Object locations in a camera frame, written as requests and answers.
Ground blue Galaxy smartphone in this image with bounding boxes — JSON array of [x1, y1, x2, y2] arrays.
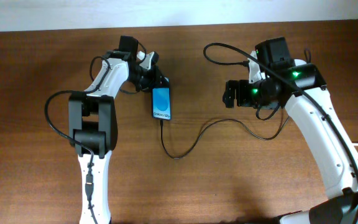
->
[[152, 88, 171, 120]]

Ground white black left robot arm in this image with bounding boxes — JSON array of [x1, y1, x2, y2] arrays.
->
[[68, 35, 169, 223]]

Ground black charging cable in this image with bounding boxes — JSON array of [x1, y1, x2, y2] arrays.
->
[[159, 49, 312, 160]]

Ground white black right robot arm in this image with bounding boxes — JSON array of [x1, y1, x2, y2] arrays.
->
[[223, 37, 358, 223]]

